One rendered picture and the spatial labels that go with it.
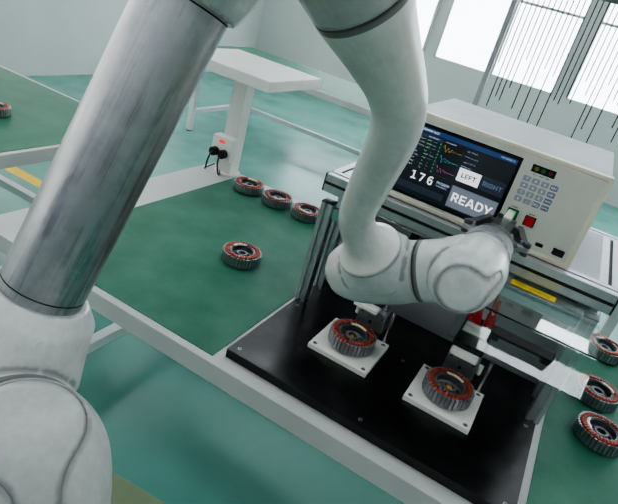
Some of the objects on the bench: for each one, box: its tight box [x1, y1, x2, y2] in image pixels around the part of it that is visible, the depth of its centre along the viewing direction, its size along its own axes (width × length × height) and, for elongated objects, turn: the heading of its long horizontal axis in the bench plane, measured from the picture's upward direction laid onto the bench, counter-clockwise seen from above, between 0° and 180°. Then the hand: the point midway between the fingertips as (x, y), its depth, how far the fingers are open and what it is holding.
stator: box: [328, 319, 377, 358], centre depth 130 cm, size 11×11×4 cm
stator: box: [221, 241, 262, 269], centre depth 159 cm, size 11×11×4 cm
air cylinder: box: [356, 307, 394, 334], centre depth 142 cm, size 5×8×6 cm
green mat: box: [94, 177, 316, 356], centre depth 169 cm, size 94×61×1 cm, turn 125°
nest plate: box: [402, 364, 484, 435], centre depth 123 cm, size 15×15×1 cm
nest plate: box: [307, 318, 389, 378], centre depth 131 cm, size 15×15×1 cm
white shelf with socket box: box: [204, 48, 322, 178], centre depth 197 cm, size 35×37×46 cm
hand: (507, 220), depth 112 cm, fingers closed
